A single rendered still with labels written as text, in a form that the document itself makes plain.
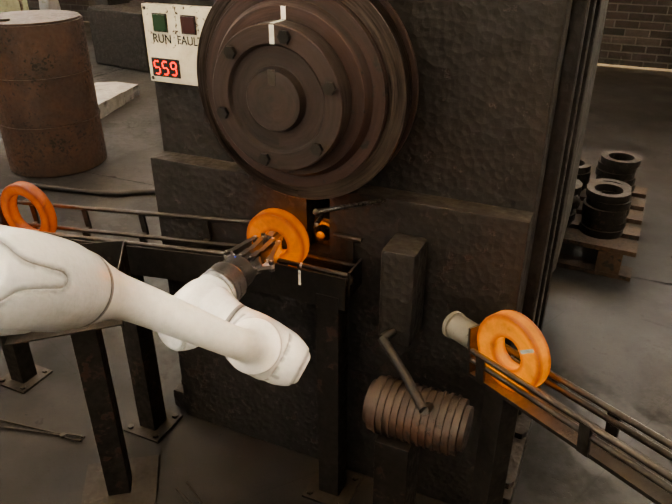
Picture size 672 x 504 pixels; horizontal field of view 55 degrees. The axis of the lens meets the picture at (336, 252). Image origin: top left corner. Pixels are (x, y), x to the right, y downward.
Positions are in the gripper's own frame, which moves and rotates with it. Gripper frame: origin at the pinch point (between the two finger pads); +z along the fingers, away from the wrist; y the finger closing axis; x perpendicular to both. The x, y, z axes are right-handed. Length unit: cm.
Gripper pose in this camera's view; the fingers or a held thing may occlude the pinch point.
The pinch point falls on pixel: (276, 234)
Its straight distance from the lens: 151.8
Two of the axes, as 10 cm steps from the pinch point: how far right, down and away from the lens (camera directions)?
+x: -0.2, -8.6, -5.1
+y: 9.1, 1.9, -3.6
